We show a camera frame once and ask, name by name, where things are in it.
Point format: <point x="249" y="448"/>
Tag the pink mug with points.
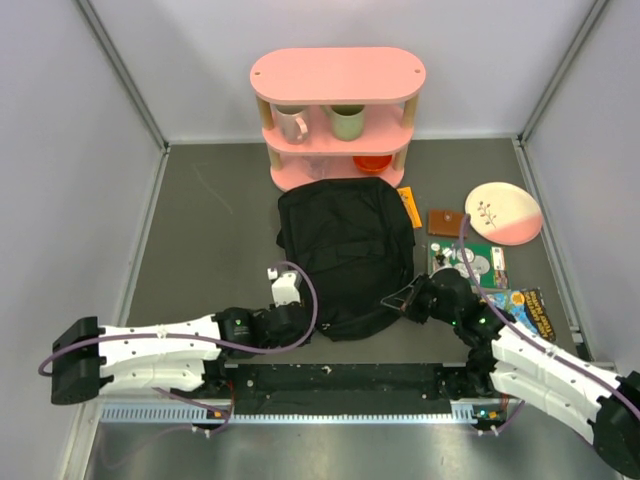
<point x="293" y="122"/>

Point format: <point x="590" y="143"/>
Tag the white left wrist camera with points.
<point x="284" y="286"/>

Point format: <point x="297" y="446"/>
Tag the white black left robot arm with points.
<point x="89" y="360"/>

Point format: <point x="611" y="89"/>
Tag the pink wooden shelf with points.
<point x="386" y="80"/>

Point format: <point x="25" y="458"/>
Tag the black yellow treehouse book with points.
<point x="528" y="307"/>

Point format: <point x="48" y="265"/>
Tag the brown leather wallet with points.
<point x="444" y="223"/>

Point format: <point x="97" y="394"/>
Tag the orange plastic bowl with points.
<point x="372" y="165"/>

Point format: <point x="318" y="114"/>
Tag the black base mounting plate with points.
<point x="348" y="389"/>

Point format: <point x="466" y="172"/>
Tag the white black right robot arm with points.
<point x="506" y="357"/>

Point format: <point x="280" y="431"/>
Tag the orange paperback book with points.
<point x="408" y="200"/>

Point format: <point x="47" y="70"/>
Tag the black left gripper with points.
<point x="296" y="339"/>

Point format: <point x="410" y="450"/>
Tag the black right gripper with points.
<point x="408" y="298"/>

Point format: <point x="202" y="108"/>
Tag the black student backpack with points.
<point x="355" y="241"/>

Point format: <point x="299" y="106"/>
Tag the green coin book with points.
<point x="488" y="262"/>

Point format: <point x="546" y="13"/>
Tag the green mug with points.
<point x="346" y="121"/>

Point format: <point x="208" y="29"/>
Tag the clear drinking glass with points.
<point x="317" y="167"/>

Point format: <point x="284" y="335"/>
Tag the pink and cream plate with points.
<point x="504" y="213"/>

